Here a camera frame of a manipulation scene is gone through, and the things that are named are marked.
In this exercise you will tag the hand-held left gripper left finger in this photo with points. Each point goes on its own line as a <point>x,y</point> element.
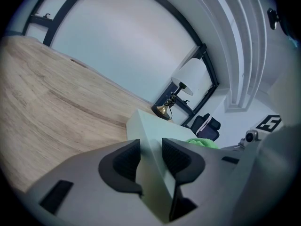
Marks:
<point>94,192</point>

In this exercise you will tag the black window latch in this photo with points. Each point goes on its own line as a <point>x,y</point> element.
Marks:
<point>47,15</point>
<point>187,101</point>

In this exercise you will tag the green cloth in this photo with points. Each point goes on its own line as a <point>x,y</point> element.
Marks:
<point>202,143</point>

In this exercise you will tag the small black mounted device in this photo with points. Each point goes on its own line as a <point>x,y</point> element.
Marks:
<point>272,19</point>

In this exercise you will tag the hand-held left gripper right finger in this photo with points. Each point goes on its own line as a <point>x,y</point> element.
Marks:
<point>211,185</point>

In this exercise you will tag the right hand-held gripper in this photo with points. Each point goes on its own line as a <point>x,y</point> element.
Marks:
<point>269,123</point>

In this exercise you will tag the black office chair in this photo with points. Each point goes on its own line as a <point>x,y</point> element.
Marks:
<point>214,126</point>

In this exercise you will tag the white shade brass table lamp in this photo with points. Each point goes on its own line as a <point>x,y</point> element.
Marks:
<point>192,76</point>

